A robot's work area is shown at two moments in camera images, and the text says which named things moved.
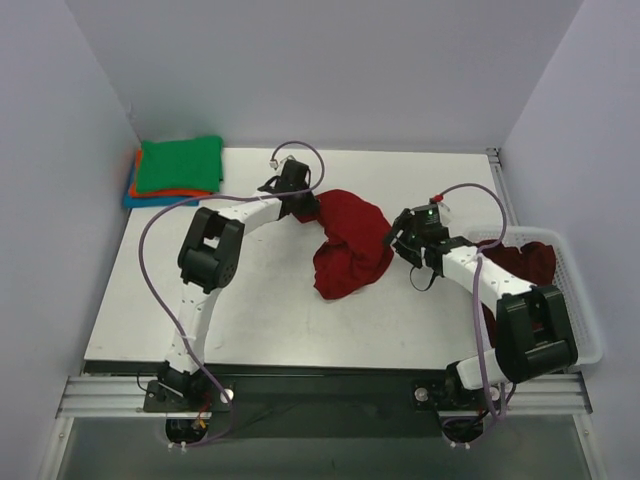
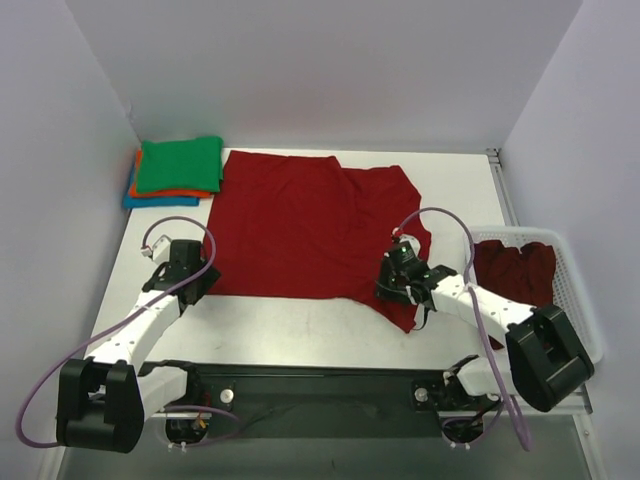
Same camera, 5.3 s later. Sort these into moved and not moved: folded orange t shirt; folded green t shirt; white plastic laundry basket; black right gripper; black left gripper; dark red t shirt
Moved: black right gripper; black left gripper
Not moved: folded green t shirt; folded orange t shirt; white plastic laundry basket; dark red t shirt
